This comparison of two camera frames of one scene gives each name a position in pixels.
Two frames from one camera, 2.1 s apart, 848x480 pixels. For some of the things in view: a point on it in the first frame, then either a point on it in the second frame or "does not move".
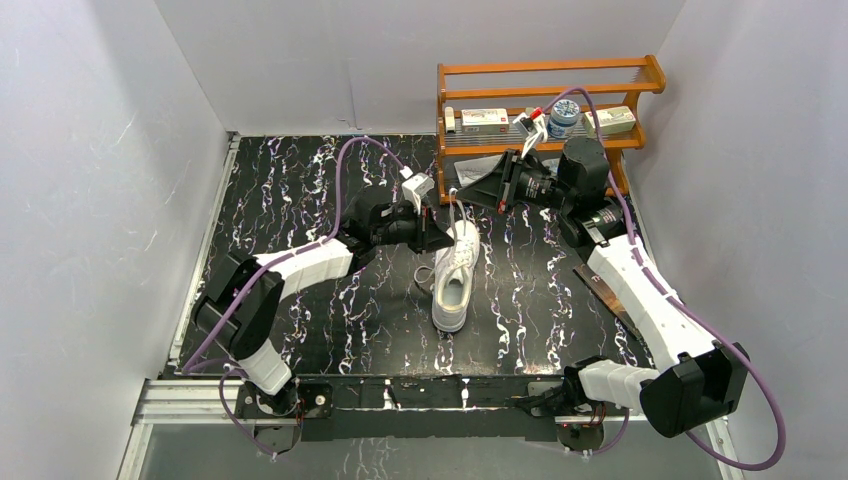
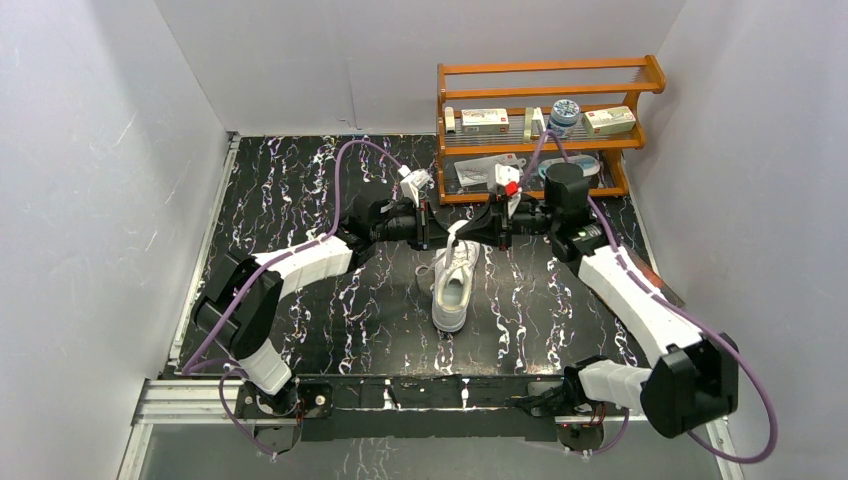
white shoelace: (456, 202) → (447, 259)
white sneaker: (453, 268) does not move
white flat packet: (469, 169) does not move
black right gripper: (497, 189) → (485, 228)
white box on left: (485, 121) does not move
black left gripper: (422, 230) does not move
